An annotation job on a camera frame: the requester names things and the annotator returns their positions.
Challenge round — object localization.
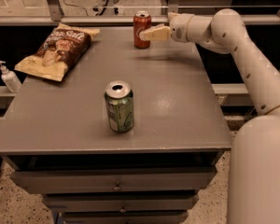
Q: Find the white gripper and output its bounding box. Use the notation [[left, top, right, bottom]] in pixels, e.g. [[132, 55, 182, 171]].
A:
[[139, 12, 193, 43]]

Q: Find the red coke can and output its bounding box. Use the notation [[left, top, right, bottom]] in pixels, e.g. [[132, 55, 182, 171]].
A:
[[133, 10, 151, 49]]

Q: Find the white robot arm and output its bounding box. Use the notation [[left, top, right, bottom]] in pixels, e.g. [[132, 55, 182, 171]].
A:
[[139, 8, 280, 224]]

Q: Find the green soda can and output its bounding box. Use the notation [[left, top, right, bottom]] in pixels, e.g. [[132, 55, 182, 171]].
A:
[[105, 80, 133, 133]]

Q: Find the brown sea salt chip bag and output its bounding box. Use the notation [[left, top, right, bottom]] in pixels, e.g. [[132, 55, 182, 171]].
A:
[[15, 23, 100, 81]]

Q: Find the top grey drawer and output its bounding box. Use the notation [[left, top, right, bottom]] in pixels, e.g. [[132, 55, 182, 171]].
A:
[[11, 167, 217, 194]]

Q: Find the grey drawer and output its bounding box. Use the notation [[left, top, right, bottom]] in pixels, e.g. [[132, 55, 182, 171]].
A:
[[43, 192, 199, 213], [63, 211, 188, 224], [11, 167, 217, 194]]

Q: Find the grey drawer cabinet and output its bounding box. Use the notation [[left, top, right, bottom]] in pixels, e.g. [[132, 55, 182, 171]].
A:
[[0, 27, 231, 224]]

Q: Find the white pump sanitizer bottle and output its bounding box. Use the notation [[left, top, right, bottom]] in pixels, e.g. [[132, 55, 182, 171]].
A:
[[0, 61, 21, 93]]

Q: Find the middle grey drawer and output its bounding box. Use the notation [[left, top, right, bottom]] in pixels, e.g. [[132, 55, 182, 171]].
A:
[[43, 192, 199, 213]]

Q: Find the bottom grey drawer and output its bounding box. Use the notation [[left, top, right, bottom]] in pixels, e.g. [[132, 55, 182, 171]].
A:
[[63, 211, 188, 224]]

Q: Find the black cable on floor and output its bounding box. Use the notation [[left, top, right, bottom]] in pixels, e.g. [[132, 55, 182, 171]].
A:
[[56, 0, 90, 17]]

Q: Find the metal railing frame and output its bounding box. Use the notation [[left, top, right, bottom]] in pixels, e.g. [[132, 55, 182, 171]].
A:
[[0, 0, 280, 107]]

